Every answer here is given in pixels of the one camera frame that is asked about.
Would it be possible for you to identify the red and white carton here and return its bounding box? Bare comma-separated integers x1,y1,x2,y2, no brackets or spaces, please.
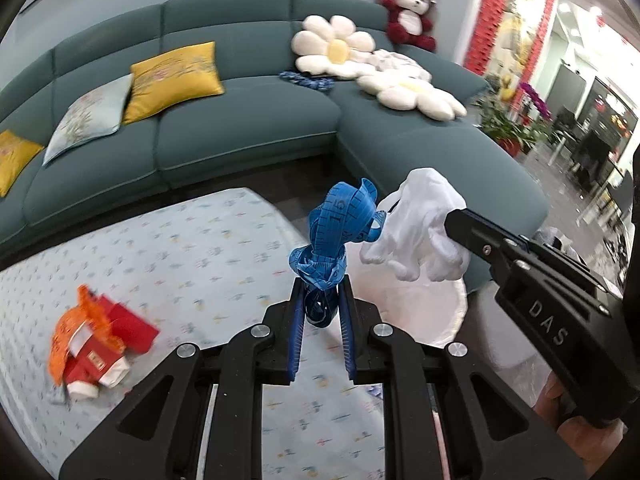
65,332,132,401

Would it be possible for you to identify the floral printed tablecloth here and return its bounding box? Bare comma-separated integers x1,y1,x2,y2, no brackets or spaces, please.
0,187,401,480

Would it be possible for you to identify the blue patterned cloth band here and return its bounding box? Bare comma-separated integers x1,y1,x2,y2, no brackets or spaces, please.
278,70,335,93

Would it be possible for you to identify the white flower cushion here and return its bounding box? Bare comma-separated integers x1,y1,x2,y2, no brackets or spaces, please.
291,15,388,81
357,70,468,121

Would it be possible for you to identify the large yellow embroidered cushion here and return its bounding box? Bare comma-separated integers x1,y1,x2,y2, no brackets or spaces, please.
122,41,225,125

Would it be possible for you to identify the pale pink folded blanket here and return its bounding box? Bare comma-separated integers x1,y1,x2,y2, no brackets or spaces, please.
370,49,433,81

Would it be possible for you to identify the red box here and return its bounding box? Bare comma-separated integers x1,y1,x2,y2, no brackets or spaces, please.
97,295,161,353

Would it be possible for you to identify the teal sectional sofa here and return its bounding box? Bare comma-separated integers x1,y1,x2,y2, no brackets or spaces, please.
0,0,548,291

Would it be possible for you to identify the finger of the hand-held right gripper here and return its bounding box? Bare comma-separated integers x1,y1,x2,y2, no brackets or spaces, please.
444,208,533,281

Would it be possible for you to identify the small yellow embroidered cushion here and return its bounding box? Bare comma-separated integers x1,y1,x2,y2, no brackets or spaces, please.
0,130,45,198

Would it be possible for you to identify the grey trash bin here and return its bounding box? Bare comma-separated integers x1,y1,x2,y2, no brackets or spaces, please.
467,280,551,376

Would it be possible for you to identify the person's right hand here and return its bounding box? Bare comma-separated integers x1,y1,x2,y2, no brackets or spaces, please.
532,372,628,480

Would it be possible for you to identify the blue tape measure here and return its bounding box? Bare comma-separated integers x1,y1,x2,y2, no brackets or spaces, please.
290,178,385,328

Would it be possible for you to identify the green potted plant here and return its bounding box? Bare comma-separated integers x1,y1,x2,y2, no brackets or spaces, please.
472,92,551,153

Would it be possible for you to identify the clear plastic bag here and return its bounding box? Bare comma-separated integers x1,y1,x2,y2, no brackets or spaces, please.
535,226,586,263

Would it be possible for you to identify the purple orchid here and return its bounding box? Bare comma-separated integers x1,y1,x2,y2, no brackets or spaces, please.
517,82,553,121

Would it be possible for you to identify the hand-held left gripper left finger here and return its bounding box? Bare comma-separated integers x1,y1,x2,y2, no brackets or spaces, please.
59,277,306,480

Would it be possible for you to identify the red and white teddy bear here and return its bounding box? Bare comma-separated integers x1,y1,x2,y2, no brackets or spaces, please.
377,0,438,52

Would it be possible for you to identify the white trash bag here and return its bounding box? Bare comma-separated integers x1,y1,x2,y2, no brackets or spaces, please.
345,167,471,351

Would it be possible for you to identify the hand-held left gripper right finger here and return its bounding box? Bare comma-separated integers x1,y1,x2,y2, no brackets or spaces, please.
339,284,587,480

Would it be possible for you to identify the light blue embroidered cushion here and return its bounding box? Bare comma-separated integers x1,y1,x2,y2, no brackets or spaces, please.
42,74,135,167

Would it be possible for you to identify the red paper wall decoration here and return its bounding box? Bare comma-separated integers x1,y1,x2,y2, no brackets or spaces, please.
462,0,558,76

